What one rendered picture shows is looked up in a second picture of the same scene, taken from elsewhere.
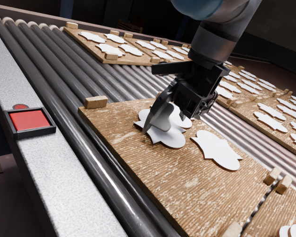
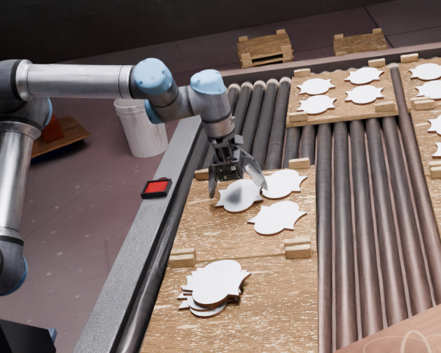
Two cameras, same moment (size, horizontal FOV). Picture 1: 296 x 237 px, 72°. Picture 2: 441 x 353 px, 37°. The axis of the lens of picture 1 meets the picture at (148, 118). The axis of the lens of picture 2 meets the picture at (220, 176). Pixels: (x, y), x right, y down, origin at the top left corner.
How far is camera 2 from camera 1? 1.57 m
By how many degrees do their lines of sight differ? 57
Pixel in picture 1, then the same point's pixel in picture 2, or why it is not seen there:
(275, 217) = (248, 265)
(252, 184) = (268, 246)
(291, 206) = (281, 267)
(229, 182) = (246, 240)
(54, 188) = (138, 223)
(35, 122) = (157, 188)
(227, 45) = (209, 126)
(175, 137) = (241, 204)
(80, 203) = (143, 230)
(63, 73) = not seen: hidden behind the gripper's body
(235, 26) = (204, 115)
